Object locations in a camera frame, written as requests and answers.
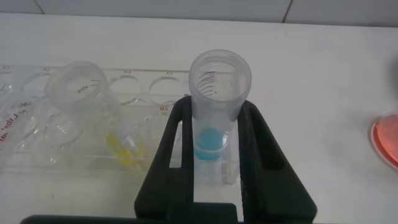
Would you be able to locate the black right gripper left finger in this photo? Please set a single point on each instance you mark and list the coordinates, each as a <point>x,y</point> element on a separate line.
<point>182,174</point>

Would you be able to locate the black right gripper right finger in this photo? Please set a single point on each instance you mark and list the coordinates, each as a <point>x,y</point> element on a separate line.
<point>267,183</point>

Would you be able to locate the blue pigment test tube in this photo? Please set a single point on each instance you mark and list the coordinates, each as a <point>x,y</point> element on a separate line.
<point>217,93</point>

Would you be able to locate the clear acrylic test tube rack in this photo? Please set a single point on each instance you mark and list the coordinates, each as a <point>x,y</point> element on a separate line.
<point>130,99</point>

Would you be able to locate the yellow pigment test tube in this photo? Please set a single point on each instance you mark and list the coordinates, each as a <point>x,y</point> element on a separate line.
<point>77,90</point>

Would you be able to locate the clear glass beaker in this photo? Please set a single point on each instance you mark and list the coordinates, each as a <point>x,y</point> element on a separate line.
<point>387,138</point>

